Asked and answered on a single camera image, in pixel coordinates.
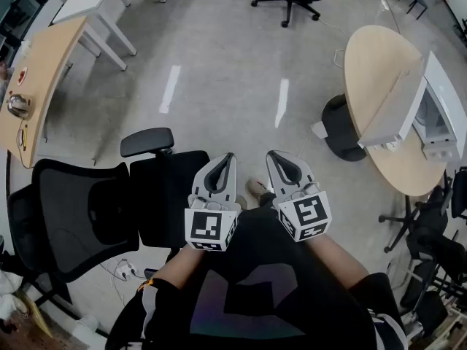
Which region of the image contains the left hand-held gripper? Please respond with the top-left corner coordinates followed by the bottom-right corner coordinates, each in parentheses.
top-left (184, 152), bottom-right (242, 253)

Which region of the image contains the white cup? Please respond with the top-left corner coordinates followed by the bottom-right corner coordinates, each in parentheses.
top-left (74, 314), bottom-right (100, 339)

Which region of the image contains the person's shoe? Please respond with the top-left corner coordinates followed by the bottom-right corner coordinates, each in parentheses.
top-left (246, 176), bottom-right (270, 201)

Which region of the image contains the person's black shirt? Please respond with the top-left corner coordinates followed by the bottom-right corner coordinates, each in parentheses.
top-left (105, 206), bottom-right (410, 350)

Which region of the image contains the white microwave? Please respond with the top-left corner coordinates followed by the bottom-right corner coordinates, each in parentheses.
top-left (357, 50), bottom-right (467, 162)

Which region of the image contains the round wooden table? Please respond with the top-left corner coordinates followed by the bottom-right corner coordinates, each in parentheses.
top-left (343, 24), bottom-right (454, 197)

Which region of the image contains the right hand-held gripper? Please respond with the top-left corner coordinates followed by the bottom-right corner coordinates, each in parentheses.
top-left (265, 149), bottom-right (333, 244)

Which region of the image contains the black mesh office chair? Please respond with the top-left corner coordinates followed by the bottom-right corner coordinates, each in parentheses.
top-left (6, 127), bottom-right (212, 320)

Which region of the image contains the white power strip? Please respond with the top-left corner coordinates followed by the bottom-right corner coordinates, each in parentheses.
top-left (112, 260), bottom-right (140, 281)

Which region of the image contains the black round table base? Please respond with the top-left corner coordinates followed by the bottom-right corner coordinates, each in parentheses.
top-left (321, 93), bottom-right (368, 163)

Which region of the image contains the person's right forearm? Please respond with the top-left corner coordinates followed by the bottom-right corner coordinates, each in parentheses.
top-left (309, 236), bottom-right (370, 290)

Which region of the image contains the black chair with star base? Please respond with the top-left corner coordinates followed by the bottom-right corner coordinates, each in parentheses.
top-left (378, 168), bottom-right (467, 338)

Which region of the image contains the curved wooden desk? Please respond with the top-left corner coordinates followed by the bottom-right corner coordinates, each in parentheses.
top-left (0, 15), bottom-right (88, 168)

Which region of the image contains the person's left forearm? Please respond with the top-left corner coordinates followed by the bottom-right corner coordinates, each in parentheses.
top-left (159, 244), bottom-right (206, 292)

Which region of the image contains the shiny metal bowl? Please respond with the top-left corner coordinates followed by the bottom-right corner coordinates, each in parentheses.
top-left (6, 93), bottom-right (33, 119)

